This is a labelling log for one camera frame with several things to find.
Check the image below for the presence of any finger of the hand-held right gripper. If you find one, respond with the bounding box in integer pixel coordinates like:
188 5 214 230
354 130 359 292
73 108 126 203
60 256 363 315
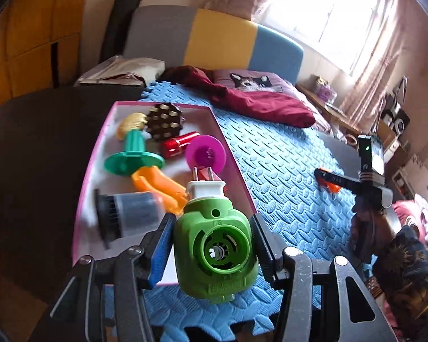
314 167 360 190

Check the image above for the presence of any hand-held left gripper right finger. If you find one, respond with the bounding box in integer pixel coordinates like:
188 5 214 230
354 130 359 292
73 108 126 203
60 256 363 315
250 213 396 342

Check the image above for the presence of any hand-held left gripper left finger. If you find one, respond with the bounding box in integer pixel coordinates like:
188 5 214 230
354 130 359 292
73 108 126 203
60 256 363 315
29 213 177 342

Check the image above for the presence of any green plug-in device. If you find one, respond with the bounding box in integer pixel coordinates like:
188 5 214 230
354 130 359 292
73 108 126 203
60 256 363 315
173 167 261 305

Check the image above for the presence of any orange plastic tool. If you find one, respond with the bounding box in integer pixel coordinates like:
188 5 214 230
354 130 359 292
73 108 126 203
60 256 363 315
131 167 189 216

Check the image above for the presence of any pink cardboard box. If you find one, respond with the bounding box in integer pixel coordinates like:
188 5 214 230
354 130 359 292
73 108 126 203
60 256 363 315
71 101 259 289

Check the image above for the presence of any green plastic stand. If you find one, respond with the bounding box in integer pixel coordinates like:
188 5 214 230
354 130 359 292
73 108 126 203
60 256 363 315
104 130 165 178

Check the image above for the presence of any purple funnel toy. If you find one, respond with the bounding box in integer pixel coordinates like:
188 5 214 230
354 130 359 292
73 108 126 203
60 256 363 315
185 135 227 173

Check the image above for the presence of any red flashlight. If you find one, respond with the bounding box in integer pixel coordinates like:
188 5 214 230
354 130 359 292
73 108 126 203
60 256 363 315
160 132 201 160

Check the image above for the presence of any brown studded massage brush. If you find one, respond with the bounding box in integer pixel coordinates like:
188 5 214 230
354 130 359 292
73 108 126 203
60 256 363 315
145 102 184 141

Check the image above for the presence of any pale yellow oval toy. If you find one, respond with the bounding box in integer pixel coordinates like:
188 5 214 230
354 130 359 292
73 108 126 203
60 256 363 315
116 113 148 140

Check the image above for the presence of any person's right forearm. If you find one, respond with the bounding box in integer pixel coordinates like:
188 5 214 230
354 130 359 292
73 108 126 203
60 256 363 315
373 226 428 342

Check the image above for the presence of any person's right hand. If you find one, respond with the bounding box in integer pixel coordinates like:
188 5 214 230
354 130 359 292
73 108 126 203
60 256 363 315
371 208 396 253

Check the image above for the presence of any black silver stereo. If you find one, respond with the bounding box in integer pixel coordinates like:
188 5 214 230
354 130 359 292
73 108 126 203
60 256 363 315
380 93 411 136

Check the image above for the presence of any blue foam mat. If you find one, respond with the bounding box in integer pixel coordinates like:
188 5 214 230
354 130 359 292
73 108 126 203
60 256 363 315
103 80 364 342

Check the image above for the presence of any wooden side shelf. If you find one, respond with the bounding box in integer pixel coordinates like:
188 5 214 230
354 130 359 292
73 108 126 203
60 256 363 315
296 82 364 143

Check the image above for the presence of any pink floral cloth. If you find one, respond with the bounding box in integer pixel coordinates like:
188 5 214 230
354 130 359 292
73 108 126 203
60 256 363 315
392 192 428 250

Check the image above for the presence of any pink bed sheet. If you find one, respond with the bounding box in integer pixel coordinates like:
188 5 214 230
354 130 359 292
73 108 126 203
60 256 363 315
285 78 332 134

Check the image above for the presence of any purple box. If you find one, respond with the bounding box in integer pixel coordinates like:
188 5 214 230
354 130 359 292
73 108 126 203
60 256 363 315
314 76 338 102

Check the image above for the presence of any red blanket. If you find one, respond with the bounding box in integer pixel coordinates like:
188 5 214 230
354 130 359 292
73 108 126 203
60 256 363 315
180 66 316 128

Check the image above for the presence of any purple cat print pillow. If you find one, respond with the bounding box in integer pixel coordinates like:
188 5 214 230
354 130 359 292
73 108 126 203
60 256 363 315
212 68 289 93

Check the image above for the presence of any window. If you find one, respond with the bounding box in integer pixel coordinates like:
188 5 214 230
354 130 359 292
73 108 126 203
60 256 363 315
253 0 382 75

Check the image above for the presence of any dark red cushion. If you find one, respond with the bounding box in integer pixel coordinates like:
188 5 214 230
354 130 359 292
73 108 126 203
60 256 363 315
160 66 200 82

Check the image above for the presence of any beige bag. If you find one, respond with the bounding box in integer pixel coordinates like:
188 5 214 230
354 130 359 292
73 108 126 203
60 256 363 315
74 55 166 88

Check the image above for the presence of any grey yellow blue headboard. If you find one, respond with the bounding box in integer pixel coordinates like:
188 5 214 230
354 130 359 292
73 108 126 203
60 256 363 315
123 5 304 84

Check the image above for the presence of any black rolled mat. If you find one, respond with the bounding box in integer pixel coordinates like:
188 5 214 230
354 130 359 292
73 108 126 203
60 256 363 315
100 0 141 66

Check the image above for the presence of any wooden wardrobe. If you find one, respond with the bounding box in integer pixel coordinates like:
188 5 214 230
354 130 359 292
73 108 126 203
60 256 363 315
0 0 90 115

